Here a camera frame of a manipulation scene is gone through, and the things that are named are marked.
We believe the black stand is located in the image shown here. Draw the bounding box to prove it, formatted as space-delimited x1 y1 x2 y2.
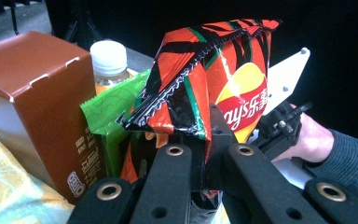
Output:
8 0 21 35

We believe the green snack packet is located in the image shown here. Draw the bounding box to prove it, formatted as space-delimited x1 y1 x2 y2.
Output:
79 69 153 180

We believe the white table board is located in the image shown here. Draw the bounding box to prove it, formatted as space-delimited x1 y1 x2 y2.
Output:
273 157 316 190

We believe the white capped drink bottle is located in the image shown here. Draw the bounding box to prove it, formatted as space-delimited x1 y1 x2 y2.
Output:
89 39 139 96

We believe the orange black chips bag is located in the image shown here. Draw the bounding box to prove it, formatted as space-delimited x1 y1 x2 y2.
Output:
116 18 283 200

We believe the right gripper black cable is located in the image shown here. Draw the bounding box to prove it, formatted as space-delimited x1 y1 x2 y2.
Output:
288 102 314 118

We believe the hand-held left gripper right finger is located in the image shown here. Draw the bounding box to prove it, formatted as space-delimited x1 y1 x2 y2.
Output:
205 104 328 224

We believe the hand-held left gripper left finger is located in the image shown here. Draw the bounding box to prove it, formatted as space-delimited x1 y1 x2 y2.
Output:
130 142 206 224

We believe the citrus print fabric bag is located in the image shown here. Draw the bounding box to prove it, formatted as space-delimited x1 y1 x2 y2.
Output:
0 126 231 224

